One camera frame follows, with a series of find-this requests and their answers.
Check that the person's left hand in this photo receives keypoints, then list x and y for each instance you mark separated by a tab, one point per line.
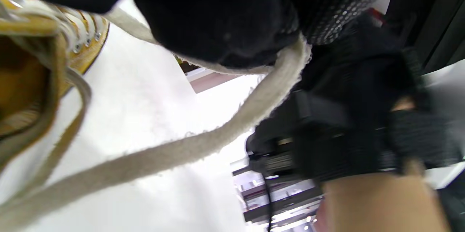
218	14

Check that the person's right hand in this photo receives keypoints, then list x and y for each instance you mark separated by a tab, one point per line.
356	90

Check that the yellow shoe with white laces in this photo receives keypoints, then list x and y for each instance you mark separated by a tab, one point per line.
21	90

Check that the person's right forearm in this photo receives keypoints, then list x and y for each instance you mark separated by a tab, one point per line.
381	206

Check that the white pipe with red fittings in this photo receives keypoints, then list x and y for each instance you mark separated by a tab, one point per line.
376	15

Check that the dark framed window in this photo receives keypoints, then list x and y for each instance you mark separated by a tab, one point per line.
436	14

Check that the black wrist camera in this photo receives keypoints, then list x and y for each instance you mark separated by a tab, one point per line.
276	159

